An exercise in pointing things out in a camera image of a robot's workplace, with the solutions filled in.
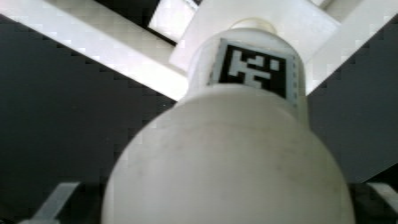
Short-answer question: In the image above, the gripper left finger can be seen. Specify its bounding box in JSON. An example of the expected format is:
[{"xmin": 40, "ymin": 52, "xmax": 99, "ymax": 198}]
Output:
[{"xmin": 17, "ymin": 182, "xmax": 79, "ymax": 224}]

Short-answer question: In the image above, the white U-shaped fence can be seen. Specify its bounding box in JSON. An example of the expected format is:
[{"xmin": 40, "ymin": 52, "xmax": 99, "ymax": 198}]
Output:
[{"xmin": 0, "ymin": 0, "xmax": 398, "ymax": 99}]

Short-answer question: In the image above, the white lamp base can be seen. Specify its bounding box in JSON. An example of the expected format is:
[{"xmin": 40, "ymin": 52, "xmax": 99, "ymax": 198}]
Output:
[{"xmin": 147, "ymin": 0, "xmax": 342, "ymax": 78}]

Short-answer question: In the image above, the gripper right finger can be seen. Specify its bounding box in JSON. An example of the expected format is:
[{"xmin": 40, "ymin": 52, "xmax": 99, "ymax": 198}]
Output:
[{"xmin": 365, "ymin": 182, "xmax": 398, "ymax": 214}]

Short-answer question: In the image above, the white lamp bulb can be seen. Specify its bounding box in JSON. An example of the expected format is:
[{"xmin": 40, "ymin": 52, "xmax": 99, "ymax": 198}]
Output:
[{"xmin": 100, "ymin": 20, "xmax": 355, "ymax": 224}]

